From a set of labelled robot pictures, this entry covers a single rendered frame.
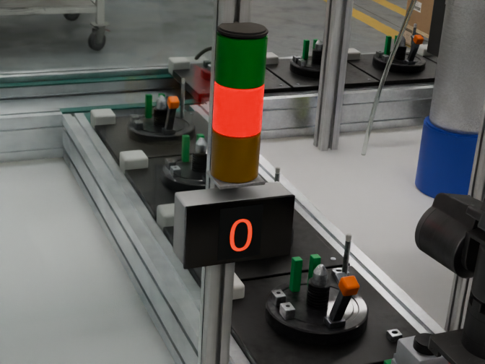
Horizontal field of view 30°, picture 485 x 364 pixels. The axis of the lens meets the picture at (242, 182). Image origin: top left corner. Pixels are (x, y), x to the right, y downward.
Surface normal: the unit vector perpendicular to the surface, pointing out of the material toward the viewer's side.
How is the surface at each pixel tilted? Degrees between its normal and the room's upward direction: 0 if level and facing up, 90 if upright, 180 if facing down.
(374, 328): 0
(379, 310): 0
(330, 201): 0
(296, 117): 90
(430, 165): 90
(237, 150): 90
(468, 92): 90
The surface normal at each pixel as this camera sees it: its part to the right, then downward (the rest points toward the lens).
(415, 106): 0.37, 0.39
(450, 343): 0.07, -0.91
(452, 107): -0.61, 0.29
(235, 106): -0.11, 0.39
